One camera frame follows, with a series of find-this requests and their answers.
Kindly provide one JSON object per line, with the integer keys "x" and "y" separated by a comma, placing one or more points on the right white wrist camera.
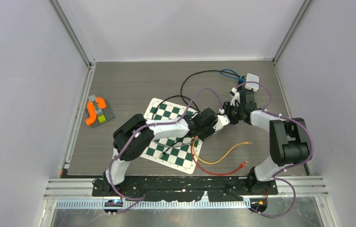
{"x": 235, "y": 95}

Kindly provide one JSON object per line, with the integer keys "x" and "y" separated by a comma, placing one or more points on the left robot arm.
{"x": 133, "y": 137}

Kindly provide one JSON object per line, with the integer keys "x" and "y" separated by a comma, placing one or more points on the green white chessboard mat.
{"x": 171, "y": 152}

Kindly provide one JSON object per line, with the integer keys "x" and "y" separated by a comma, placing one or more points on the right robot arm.
{"x": 289, "y": 143}

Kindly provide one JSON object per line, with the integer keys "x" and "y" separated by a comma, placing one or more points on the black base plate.
{"x": 193, "y": 188}

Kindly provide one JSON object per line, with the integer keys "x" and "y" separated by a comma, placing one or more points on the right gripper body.
{"x": 233, "y": 112}

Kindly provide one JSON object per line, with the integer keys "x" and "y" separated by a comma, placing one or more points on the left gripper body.
{"x": 206, "y": 131}

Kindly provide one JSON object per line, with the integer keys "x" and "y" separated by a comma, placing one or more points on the white switch box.
{"x": 252, "y": 82}

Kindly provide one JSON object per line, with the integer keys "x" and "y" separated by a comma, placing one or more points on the orange toy on grey plate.
{"x": 99, "y": 111}

